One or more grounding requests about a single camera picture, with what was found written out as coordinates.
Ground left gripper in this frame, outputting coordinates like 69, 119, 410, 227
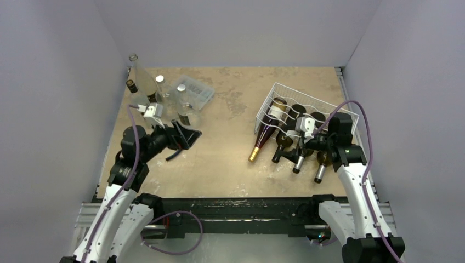
140, 118, 201, 163

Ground round clear bottle silver cap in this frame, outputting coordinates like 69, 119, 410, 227
155, 75, 178, 121

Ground amber bottle gold foil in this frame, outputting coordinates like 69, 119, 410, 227
248, 97, 287, 162

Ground square bottle gold black cap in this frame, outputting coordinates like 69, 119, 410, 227
126, 79, 150, 107

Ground tall clear glass bottle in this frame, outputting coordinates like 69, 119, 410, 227
128, 53, 163, 104

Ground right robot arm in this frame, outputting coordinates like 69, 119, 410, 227
280, 112, 405, 262

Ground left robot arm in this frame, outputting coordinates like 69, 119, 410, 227
60, 121, 202, 262

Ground dark bottle black cap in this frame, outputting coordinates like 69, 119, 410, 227
271, 104, 307, 163

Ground dark green bottle silver cap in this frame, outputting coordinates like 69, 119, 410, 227
292, 112, 326, 174

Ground clear plastic compartment box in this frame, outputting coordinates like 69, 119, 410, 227
173, 75, 215, 111

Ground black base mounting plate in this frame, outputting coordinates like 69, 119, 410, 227
134, 196, 353, 241

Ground blue handled pliers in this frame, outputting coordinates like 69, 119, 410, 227
165, 149, 183, 162

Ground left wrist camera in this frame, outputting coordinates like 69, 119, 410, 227
137, 103, 165, 129

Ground white wire wine rack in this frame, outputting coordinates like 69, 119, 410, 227
254, 83, 337, 141

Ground aluminium frame rail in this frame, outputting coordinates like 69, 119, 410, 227
60, 203, 118, 262

